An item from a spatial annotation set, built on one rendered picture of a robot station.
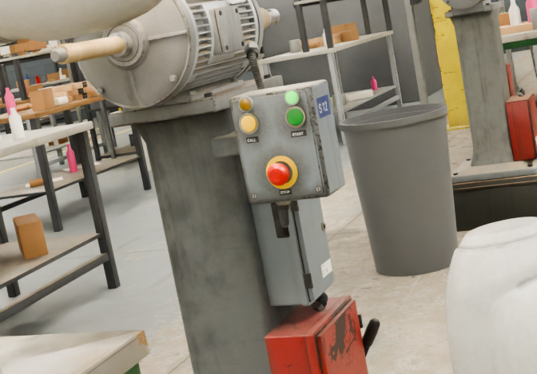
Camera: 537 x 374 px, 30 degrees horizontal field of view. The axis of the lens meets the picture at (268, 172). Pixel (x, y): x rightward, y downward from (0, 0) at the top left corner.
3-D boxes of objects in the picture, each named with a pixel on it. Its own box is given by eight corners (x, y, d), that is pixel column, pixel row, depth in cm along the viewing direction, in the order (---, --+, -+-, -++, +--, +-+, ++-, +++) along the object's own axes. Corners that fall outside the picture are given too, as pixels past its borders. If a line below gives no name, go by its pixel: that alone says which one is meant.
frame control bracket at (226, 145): (222, 155, 198) (218, 135, 198) (311, 143, 191) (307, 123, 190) (214, 158, 195) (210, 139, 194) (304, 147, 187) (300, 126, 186)
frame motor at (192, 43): (177, 93, 230) (155, -20, 226) (284, 75, 219) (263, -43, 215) (80, 121, 193) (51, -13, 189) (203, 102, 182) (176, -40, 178)
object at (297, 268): (294, 286, 221) (248, 41, 213) (339, 284, 217) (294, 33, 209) (268, 308, 208) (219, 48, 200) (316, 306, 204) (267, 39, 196)
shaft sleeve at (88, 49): (117, 32, 183) (127, 47, 183) (105, 42, 185) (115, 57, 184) (62, 41, 167) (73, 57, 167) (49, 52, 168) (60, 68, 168)
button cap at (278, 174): (276, 183, 181) (272, 161, 180) (296, 181, 179) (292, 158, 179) (268, 187, 177) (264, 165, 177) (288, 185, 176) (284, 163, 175)
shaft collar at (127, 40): (124, 26, 185) (137, 47, 185) (107, 40, 187) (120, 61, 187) (118, 27, 183) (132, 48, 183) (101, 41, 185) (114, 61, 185)
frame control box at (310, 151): (276, 208, 208) (252, 85, 204) (374, 197, 199) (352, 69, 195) (226, 240, 185) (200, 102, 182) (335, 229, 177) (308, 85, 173)
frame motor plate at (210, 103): (190, 102, 233) (187, 86, 233) (284, 87, 224) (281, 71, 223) (110, 128, 201) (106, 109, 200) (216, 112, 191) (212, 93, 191)
